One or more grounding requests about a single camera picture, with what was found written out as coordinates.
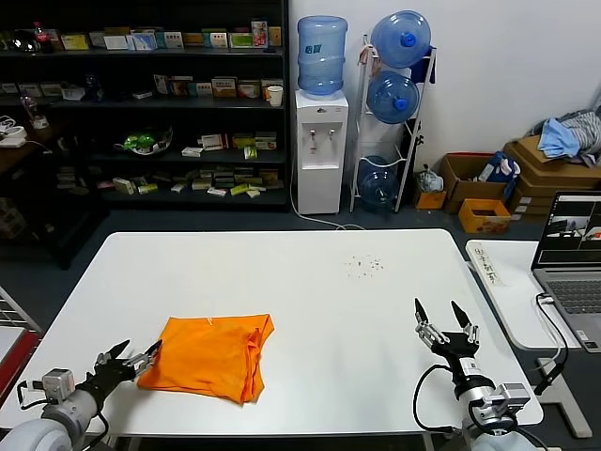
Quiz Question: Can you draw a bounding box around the yellow white medicine box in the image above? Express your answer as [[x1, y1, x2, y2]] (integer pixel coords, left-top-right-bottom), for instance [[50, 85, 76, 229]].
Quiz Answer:
[[60, 33, 90, 52]]

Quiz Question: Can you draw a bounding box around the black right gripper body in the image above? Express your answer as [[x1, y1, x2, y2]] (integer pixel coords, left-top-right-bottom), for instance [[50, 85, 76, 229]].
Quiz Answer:
[[430, 331, 483, 384]]

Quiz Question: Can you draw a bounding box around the clear bottle white base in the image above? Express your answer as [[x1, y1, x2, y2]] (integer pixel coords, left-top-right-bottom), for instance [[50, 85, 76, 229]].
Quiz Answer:
[[20, 91, 52, 131]]

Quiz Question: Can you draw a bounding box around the pink tall box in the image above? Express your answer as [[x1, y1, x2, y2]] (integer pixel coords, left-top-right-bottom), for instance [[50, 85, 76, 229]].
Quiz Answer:
[[251, 21, 270, 50]]

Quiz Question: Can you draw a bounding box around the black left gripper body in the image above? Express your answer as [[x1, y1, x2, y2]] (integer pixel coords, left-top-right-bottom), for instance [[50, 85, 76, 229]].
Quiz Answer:
[[84, 361, 139, 398]]

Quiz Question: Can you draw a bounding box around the small yellow cardboard box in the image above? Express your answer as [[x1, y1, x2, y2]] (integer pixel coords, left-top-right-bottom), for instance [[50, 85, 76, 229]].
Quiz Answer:
[[414, 180, 448, 211]]

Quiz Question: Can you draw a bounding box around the flat brown cardboard box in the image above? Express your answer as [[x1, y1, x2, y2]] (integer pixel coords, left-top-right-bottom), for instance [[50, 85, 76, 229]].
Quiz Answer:
[[510, 180, 601, 223]]

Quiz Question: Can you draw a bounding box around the white side table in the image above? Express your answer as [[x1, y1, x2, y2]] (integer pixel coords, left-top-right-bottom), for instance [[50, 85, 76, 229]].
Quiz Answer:
[[465, 239, 593, 441]]

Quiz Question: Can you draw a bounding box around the white jug rack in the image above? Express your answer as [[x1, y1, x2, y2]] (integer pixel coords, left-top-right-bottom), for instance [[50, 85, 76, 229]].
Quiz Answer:
[[348, 32, 438, 215]]

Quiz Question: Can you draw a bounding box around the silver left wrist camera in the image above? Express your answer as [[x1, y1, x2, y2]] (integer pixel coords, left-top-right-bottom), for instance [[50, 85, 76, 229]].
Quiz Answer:
[[41, 369, 76, 405]]

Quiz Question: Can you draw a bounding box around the black laptop cable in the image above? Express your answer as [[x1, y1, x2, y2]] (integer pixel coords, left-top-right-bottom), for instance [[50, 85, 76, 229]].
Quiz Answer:
[[533, 291, 570, 397]]

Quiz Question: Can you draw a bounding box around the orange cardboard box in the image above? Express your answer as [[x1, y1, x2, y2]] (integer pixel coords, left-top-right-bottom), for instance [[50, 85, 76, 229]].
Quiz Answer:
[[457, 198, 513, 235]]

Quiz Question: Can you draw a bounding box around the grey laptop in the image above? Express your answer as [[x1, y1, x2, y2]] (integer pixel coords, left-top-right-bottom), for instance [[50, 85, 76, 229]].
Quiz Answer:
[[531, 190, 601, 354]]

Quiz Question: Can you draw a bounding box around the large brown cardboard box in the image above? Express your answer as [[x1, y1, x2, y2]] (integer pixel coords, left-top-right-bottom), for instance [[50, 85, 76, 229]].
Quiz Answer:
[[504, 135, 601, 189]]

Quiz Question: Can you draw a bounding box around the blue white medicine box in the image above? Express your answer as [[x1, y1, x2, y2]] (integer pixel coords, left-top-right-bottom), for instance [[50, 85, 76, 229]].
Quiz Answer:
[[130, 30, 158, 52]]

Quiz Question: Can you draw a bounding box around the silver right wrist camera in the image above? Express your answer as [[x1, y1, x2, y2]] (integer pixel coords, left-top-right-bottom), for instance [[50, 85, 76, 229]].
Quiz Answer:
[[500, 382, 531, 411]]

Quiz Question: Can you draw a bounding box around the shiny metal bowl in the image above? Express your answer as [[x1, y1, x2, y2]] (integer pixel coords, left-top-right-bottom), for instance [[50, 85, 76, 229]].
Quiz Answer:
[[11, 30, 40, 53]]

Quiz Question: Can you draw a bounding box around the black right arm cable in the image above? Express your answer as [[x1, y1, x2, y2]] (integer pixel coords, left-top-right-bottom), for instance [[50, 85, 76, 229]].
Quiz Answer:
[[412, 364, 464, 433]]

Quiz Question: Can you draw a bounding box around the dark side desk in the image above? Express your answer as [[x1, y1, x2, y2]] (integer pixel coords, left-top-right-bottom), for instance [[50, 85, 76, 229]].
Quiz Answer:
[[0, 133, 112, 272]]

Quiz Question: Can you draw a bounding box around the white water dispenser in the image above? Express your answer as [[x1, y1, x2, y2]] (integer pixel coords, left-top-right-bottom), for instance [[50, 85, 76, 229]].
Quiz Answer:
[[294, 89, 350, 216]]

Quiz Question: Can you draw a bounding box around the blue water jug with label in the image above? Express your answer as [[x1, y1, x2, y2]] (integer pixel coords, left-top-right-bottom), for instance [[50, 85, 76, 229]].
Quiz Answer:
[[297, 16, 349, 99]]

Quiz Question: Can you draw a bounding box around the open brown cardboard box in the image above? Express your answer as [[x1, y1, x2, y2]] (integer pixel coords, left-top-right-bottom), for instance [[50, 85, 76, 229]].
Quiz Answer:
[[440, 152, 511, 215]]

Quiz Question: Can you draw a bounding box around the dark blue hanging cloth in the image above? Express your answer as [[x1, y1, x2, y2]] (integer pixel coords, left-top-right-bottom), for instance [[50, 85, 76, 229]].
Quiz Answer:
[[410, 46, 439, 86]]

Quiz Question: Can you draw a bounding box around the black tripod stand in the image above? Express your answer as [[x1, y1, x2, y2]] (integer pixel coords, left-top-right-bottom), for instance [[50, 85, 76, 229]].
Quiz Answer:
[[411, 117, 425, 161]]

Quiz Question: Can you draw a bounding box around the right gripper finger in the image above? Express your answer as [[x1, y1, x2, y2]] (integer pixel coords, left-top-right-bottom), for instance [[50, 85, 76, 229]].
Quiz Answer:
[[414, 297, 446, 350], [451, 300, 481, 350]]

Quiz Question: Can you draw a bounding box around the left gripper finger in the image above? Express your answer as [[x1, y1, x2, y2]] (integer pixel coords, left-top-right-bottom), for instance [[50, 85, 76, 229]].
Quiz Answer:
[[122, 338, 164, 374], [94, 339, 131, 368]]

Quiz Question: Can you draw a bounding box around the grey striped cloth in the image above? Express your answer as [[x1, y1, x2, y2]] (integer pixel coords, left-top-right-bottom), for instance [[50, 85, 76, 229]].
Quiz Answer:
[[561, 111, 601, 168]]

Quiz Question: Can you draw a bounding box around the black shelving unit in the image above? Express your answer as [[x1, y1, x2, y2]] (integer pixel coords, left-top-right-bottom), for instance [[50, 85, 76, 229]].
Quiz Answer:
[[0, 0, 290, 213]]

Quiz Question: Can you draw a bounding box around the light blue cloth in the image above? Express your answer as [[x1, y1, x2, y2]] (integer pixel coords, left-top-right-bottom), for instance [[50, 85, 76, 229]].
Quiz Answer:
[[538, 117, 581, 159]]

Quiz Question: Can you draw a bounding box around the bowl of green fruit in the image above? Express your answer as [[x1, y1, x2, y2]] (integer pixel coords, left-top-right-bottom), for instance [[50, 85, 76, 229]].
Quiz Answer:
[[114, 127, 174, 156]]

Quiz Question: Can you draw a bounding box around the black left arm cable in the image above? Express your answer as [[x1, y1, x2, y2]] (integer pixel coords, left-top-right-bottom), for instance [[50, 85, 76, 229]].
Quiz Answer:
[[16, 380, 46, 410]]

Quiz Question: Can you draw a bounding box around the pink hanging item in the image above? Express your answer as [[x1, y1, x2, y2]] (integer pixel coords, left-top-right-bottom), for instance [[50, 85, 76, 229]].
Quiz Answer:
[[358, 44, 382, 79]]

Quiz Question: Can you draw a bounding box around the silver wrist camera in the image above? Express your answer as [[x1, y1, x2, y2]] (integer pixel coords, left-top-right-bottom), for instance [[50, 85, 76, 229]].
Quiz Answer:
[[500, 382, 531, 411], [41, 369, 76, 405]]

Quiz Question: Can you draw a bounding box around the blue white bag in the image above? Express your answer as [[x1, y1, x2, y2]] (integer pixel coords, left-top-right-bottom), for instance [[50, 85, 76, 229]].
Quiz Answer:
[[478, 152, 522, 185]]

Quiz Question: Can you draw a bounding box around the grey plastic bag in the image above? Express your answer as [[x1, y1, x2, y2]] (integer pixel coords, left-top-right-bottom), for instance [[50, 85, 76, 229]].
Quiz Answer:
[[419, 164, 446, 194]]

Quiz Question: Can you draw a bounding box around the cola bottle red label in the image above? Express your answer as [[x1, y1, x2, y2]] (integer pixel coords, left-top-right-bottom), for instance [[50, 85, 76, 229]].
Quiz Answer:
[[33, 21, 53, 54]]

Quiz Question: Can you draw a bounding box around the orange t-shirt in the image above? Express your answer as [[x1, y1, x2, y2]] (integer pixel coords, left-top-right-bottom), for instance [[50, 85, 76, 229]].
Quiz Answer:
[[136, 314, 276, 406]]

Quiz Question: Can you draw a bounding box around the white plastic device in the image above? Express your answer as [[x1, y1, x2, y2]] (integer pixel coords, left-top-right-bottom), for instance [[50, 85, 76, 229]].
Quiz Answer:
[[0, 125, 29, 149]]

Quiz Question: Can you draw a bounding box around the red white cart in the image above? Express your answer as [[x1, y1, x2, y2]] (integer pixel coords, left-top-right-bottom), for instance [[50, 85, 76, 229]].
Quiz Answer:
[[0, 281, 44, 400]]

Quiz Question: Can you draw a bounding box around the white power cord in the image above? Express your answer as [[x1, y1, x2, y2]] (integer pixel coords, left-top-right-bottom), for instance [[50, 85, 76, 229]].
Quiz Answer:
[[289, 163, 365, 231]]

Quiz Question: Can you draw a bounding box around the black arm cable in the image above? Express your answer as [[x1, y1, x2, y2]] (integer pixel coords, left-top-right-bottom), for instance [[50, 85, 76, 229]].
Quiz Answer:
[[16, 380, 46, 410], [412, 364, 464, 433]]

